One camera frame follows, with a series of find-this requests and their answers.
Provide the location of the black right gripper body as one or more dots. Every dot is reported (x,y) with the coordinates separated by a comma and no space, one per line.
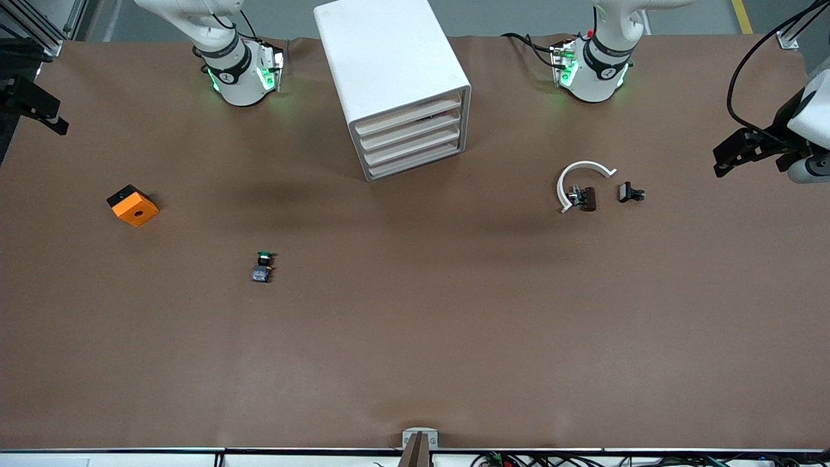
(14,92)

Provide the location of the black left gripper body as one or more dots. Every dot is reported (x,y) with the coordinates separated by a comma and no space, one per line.
(780,127)

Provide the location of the white plastic drawer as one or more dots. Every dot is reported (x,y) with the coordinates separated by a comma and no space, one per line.
(412,145)
(410,130)
(415,160)
(408,115)

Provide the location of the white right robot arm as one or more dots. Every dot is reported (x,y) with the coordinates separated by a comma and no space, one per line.
(237,78)

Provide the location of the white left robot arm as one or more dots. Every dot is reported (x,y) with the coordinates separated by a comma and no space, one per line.
(600,71)

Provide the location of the black square push button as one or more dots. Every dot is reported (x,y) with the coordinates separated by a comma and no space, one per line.
(626,192)

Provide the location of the orange and black button box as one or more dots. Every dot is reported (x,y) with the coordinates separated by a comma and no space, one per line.
(136,211)

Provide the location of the white drawer cabinet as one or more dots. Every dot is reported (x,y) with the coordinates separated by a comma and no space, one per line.
(389,58)

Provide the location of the white curved pipe clamp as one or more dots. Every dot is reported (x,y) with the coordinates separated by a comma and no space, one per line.
(583,164)

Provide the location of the aluminium frame post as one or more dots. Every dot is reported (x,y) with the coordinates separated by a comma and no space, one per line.
(50,47)
(786,40)

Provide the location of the green push button switch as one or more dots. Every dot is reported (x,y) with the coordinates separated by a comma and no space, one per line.
(262,269)

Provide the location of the grey metal table bracket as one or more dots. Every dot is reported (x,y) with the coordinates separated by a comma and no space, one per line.
(407,438)

